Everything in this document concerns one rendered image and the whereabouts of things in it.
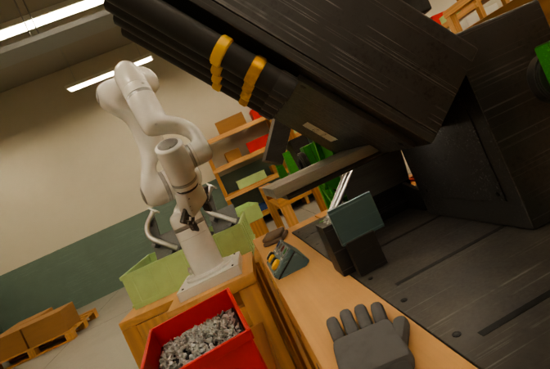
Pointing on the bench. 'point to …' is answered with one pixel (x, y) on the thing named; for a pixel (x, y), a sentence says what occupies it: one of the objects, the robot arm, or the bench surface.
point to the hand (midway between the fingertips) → (200, 218)
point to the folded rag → (274, 236)
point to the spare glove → (371, 339)
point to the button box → (292, 258)
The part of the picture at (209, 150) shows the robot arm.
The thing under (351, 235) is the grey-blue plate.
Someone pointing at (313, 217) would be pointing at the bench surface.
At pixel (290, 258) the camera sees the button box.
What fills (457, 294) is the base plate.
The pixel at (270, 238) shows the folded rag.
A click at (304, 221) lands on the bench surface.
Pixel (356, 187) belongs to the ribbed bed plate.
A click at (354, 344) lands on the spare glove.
